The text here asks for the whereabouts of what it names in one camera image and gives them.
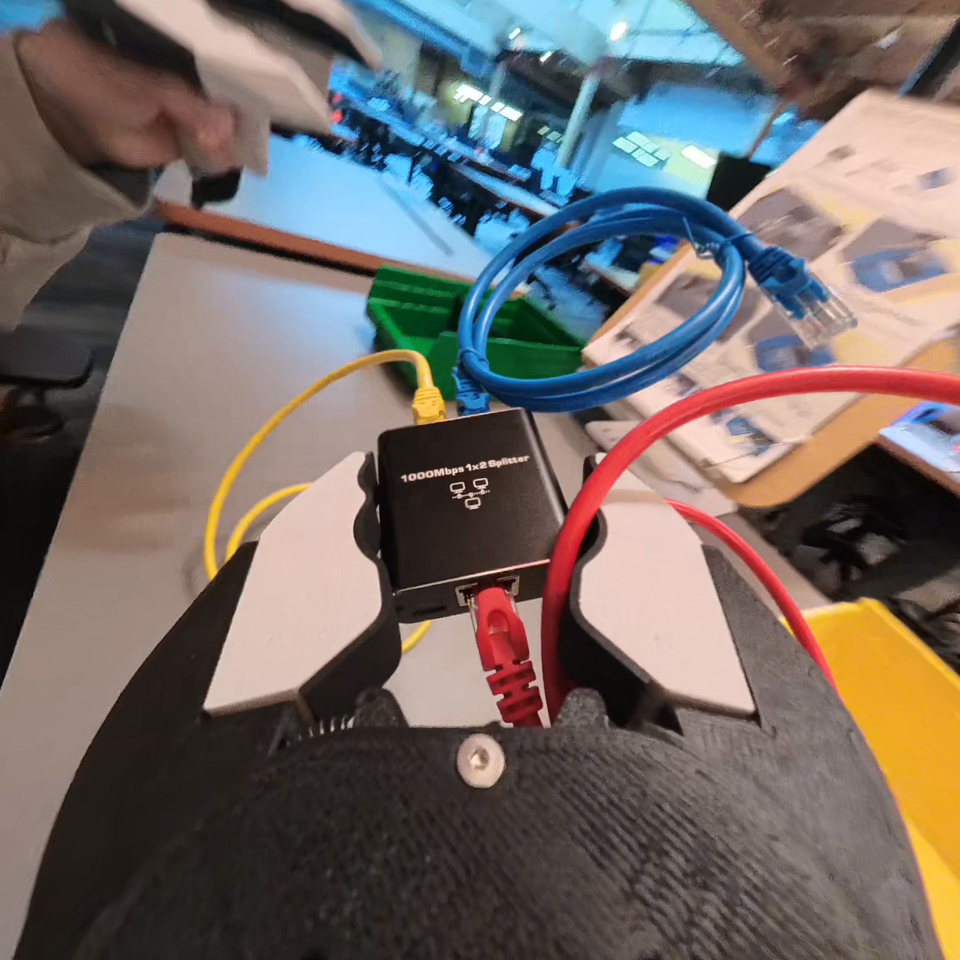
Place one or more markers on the instruction sheet on clipboard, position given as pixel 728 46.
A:
pixel 825 457

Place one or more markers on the green storage bin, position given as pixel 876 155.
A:
pixel 420 315

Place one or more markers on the grey wood-edged table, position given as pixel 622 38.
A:
pixel 315 202

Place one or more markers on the black ethernet splitter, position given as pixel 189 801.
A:
pixel 472 525

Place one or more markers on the large yellow storage bin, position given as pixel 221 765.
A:
pixel 900 712

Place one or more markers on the black monitor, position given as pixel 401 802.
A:
pixel 739 184

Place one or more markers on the person's left hand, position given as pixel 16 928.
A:
pixel 112 112

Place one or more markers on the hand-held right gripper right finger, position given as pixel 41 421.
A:
pixel 660 615

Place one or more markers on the printed instruction sheet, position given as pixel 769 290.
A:
pixel 862 225

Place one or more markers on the white board stand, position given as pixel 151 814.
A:
pixel 637 450

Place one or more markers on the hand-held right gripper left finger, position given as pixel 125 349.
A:
pixel 300 600

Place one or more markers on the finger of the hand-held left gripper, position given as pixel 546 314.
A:
pixel 337 30
pixel 262 82

